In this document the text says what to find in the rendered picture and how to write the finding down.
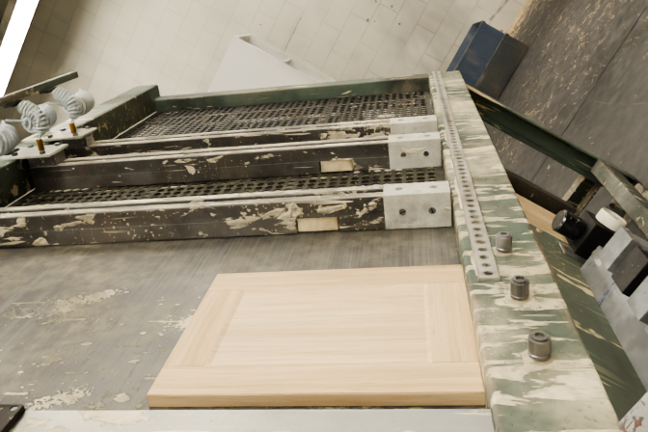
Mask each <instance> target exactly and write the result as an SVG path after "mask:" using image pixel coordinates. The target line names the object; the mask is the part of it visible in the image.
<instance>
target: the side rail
mask: <svg viewBox="0 0 648 432"><path fill-rule="evenodd" d="M428 79H429V75H428V73H424V74H413V75H402V76H391V77H379V78H368V79H357V80H345V81H335V82H323V83H311V84H301V85H289V86H278V87H266V88H255V89H244V90H232V91H221V92H210V93H198V94H177V95H165V96H160V97H158V98H157V99H155V100H154V102H155V106H156V112H169V111H180V110H192V109H203V108H216V107H228V106H239V105H251V104H263V103H275V102H287V101H299V100H311V99H322V98H334V97H347V96H358V95H380V94H393V93H405V92H416V91H429V89H428Z"/></svg>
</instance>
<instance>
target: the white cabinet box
mask: <svg viewBox="0 0 648 432"><path fill-rule="evenodd" d="M323 82H335V80H334V79H332V78H330V77H328V76H326V75H324V74H323V73H321V72H319V71H317V70H315V69H313V68H312V67H309V66H307V65H305V64H303V63H302V62H300V61H298V60H296V59H294V58H292V57H291V56H289V55H287V54H285V53H283V52H282V51H281V50H279V49H277V48H275V47H273V46H271V45H270V44H268V43H266V42H264V41H262V40H260V39H258V38H256V37H254V36H252V35H250V34H248V35H240V36H234V37H233V39H232V41H231V43H230V45H229V48H228V50H227V52H226V54H225V57H224V59H223V61H222V63H221V64H220V66H219V68H218V70H217V73H216V75H215V77H214V79H213V81H212V83H211V85H210V87H209V90H208V93H210V92H221V91H232V90H244V89H255V88H266V87H278V86H289V85H301V84H311V83H323Z"/></svg>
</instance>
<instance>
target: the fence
mask: <svg viewBox="0 0 648 432"><path fill-rule="evenodd" d="M9 432H495V428H494V424H493V418H492V413H491V410H490V409H395V410H138V411H25V413H24V414H23V415H22V416H21V417H20V419H19V420H18V421H17V422H16V423H15V425H14V426H13V427H12V428H11V430H10V431H9Z"/></svg>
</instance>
